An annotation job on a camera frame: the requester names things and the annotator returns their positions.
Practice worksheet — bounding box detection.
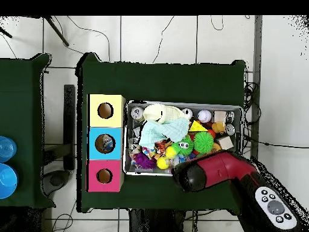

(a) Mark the mint green cloth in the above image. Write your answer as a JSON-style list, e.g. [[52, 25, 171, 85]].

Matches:
[[139, 118, 190, 149]]

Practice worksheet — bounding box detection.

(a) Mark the wooden box with three holes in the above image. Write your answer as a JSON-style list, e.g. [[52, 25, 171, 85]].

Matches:
[[86, 93, 126, 193]]

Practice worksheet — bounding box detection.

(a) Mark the cream cloth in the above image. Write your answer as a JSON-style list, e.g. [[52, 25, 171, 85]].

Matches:
[[142, 103, 190, 124]]

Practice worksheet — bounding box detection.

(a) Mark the silver drink can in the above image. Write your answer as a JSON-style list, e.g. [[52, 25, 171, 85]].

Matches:
[[130, 106, 145, 121], [181, 108, 194, 121]]

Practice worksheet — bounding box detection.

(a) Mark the green fuzzy monster toy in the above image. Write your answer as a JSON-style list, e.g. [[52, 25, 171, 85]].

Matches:
[[171, 136, 194, 156]]

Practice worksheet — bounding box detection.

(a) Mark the purple spiky ball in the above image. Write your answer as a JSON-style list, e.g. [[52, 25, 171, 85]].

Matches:
[[132, 152, 156, 170]]

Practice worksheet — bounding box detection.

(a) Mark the yellow ball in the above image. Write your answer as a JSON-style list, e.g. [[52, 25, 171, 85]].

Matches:
[[156, 156, 170, 170]]

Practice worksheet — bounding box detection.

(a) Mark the yellow cheese wedge toy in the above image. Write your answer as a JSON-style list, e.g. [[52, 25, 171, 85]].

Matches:
[[188, 120, 208, 133]]

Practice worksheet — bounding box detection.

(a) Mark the dark green tablecloth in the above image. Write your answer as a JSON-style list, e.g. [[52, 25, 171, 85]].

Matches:
[[75, 51, 247, 216], [0, 53, 56, 210]]

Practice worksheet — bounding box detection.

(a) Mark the baseball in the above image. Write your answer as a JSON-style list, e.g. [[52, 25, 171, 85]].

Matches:
[[197, 109, 212, 123]]

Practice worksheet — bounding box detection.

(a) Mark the green spiky ball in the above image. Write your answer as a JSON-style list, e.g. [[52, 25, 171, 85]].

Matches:
[[193, 131, 215, 154]]

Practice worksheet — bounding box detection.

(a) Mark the black tripod leg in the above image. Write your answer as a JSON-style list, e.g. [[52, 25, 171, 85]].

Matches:
[[0, 26, 13, 39], [44, 16, 70, 47]]

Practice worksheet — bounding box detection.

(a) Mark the small blue bowl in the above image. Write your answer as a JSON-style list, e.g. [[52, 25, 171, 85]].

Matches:
[[0, 136, 18, 163]]

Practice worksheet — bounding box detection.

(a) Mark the large blue bowl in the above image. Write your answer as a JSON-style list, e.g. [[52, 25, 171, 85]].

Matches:
[[0, 163, 19, 199]]

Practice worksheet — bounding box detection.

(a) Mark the wire mesh bin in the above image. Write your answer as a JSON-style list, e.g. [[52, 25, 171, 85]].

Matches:
[[123, 100, 243, 179]]

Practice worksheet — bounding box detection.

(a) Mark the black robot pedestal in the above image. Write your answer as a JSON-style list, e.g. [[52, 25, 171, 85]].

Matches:
[[128, 208, 186, 232]]

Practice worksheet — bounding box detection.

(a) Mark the black cable with connector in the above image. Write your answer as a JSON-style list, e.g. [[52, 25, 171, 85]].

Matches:
[[243, 135, 309, 149]]

